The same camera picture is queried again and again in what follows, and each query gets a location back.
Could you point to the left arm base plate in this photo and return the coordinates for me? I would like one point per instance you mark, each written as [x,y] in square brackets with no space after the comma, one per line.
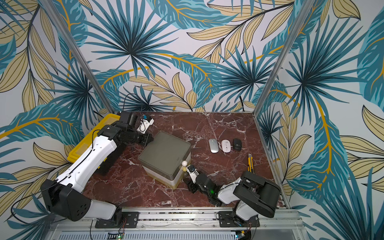
[127,220]

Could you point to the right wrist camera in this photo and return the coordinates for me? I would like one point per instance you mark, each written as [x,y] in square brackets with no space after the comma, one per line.
[193,173]

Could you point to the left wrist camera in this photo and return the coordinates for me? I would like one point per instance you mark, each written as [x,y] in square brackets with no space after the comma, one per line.
[131,120]

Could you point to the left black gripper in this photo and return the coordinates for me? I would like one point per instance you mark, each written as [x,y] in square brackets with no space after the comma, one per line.
[146,141]

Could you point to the yellow utility knife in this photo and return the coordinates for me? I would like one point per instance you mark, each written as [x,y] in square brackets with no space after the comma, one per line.
[250,163]

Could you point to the aluminium front rail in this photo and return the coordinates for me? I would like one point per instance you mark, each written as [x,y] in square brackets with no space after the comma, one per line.
[181,223]

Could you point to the aluminium corner post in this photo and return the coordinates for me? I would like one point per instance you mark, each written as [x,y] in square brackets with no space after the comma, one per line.
[297,24]
[58,21]

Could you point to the right aluminium corner post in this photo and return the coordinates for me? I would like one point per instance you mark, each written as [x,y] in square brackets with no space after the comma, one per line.
[297,24]

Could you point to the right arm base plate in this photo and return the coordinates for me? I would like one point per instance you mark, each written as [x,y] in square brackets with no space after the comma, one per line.
[237,219]

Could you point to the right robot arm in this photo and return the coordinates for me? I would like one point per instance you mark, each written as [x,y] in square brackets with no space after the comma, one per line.
[253,194]

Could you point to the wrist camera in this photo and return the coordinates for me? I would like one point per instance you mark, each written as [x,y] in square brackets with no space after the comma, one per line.
[131,120]
[193,173]

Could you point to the yellow plastic toolbox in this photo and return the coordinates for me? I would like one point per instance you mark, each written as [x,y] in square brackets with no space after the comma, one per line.
[86,142]

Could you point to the white computer mouse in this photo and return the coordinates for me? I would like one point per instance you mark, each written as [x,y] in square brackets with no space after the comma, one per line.
[226,146]

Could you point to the grey drawer unit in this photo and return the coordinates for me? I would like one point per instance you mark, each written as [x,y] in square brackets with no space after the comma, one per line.
[162,159]

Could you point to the left aluminium corner post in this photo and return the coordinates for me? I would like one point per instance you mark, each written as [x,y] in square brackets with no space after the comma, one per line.
[58,21]

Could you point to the silver computer mouse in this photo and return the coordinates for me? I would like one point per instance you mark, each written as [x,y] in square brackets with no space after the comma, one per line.
[214,146]

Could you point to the black computer mouse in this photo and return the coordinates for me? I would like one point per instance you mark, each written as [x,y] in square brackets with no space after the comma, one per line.
[237,144]

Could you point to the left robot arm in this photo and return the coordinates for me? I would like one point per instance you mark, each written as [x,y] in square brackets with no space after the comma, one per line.
[64,195]

